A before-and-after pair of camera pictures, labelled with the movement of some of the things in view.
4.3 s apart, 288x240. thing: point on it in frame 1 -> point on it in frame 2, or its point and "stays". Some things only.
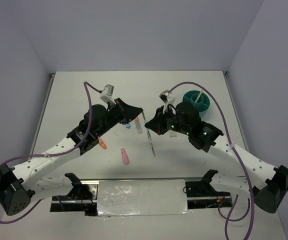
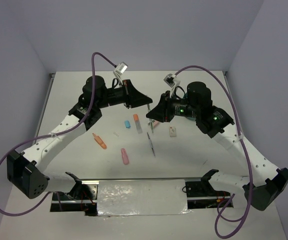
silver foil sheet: [144, 197] stays
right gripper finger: [154, 123] -> [161, 112]
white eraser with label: [172, 133] stays
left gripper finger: [131, 116] -> [136, 99]
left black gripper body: [114, 117] -> [115, 96]
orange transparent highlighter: [102, 143] stays
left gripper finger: [125, 107] -> [131, 95]
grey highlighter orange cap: [138, 125] stays
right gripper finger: [154, 127] -> [161, 115]
